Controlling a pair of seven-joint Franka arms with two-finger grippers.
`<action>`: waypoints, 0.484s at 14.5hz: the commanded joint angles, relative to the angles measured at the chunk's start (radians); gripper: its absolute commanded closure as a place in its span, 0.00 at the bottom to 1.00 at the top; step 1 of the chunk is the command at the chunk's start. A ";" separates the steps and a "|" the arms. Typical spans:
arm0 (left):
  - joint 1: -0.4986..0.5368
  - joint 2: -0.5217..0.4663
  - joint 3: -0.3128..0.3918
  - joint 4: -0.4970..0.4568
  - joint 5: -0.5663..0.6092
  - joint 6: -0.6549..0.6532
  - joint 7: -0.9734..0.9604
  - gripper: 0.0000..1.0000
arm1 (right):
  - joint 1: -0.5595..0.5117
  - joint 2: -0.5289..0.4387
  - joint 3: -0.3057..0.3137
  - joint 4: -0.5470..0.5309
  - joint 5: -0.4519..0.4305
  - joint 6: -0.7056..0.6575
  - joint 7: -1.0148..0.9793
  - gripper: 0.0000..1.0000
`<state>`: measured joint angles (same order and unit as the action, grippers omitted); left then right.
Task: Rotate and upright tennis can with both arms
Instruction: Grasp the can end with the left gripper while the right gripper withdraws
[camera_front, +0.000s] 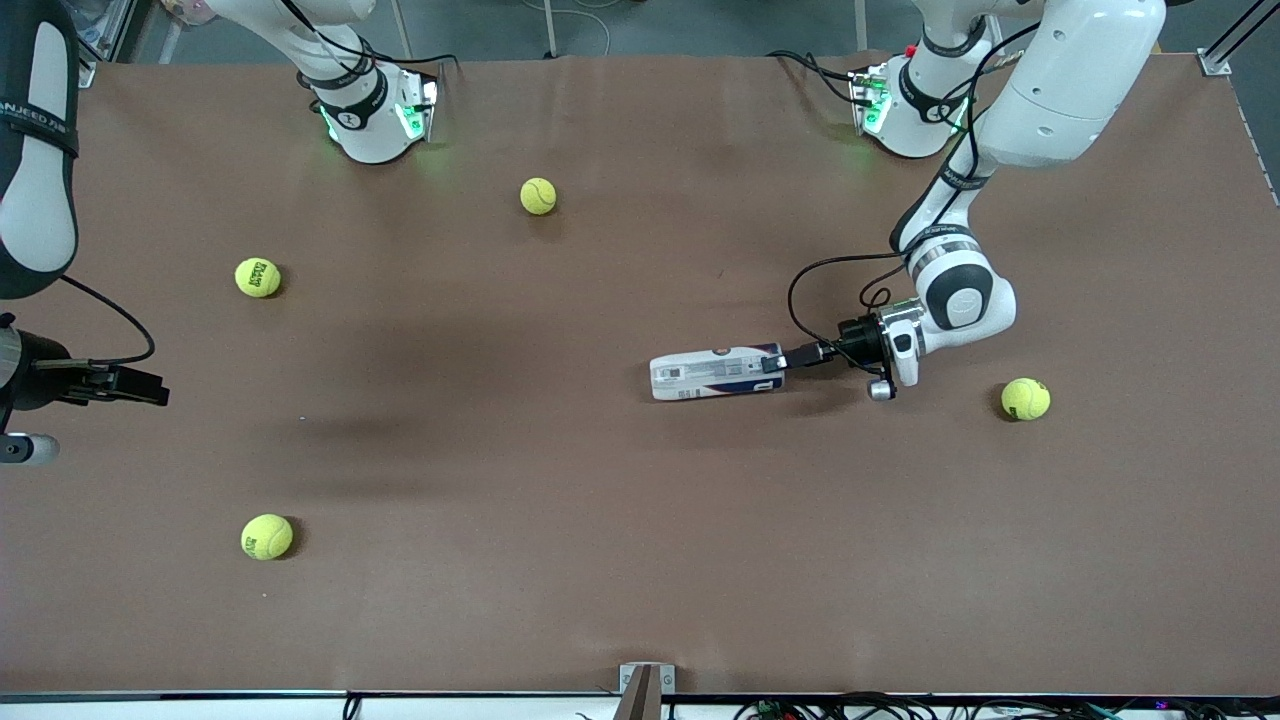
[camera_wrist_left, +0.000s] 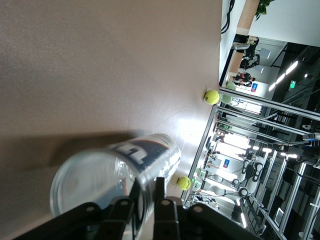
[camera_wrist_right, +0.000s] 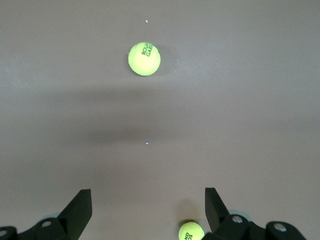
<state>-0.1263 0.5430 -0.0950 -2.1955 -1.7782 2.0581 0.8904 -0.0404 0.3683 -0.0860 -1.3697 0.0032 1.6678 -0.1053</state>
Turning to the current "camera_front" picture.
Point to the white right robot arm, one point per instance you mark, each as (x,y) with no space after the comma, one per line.
(350,110)

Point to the silver gripper knob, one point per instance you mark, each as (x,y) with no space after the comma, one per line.
(881,390)
(30,449)

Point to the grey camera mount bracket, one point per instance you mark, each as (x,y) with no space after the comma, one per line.
(647,690)

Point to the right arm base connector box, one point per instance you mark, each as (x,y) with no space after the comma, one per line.
(412,118)

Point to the white blue tennis ball can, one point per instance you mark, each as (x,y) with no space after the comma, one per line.
(700,375)

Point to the grey table leg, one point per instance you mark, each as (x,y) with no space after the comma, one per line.
(550,30)

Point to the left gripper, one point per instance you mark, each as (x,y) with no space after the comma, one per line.
(857,341)

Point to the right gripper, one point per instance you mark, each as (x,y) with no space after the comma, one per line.
(40,382)

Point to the silver left gripper knob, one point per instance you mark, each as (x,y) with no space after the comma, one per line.
(881,390)

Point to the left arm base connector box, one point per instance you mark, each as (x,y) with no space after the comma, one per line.
(872,110)

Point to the aluminium frame post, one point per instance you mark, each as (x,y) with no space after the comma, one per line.
(1215,62)
(88,72)

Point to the silver right gripper knob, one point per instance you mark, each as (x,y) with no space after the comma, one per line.
(30,449)

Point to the yellow tennis ball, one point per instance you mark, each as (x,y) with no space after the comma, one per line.
(258,277)
(538,196)
(267,537)
(1026,399)

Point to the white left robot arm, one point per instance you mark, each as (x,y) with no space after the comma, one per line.
(1050,90)

